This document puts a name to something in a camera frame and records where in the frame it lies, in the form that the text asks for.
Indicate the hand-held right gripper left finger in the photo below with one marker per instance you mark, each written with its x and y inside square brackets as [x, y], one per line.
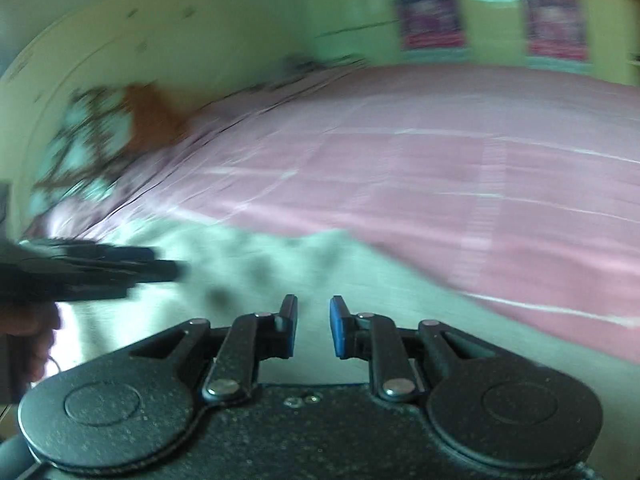
[289, 327]

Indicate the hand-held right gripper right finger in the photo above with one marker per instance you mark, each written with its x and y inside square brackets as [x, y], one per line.
[340, 330]

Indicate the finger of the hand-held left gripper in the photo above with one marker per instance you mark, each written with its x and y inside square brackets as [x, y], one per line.
[152, 272]
[127, 253]

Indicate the grey pants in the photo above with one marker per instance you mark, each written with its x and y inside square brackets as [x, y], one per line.
[280, 265]

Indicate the person's left hand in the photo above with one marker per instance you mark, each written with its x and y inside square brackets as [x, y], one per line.
[42, 327]

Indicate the teal patterned pillow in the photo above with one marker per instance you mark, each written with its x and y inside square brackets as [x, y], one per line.
[82, 140]

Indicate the orange striped pillow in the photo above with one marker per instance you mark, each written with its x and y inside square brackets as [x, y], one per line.
[150, 117]

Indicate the pink checked bed sheet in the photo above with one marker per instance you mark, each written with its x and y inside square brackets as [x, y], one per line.
[410, 160]

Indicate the cream wooden headboard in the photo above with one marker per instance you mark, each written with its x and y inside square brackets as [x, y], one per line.
[150, 55]

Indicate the cream glossy wardrobe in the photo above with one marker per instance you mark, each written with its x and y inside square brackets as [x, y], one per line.
[500, 20]

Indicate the red wall poster calendar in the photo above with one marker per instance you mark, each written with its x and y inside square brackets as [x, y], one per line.
[430, 15]
[555, 20]

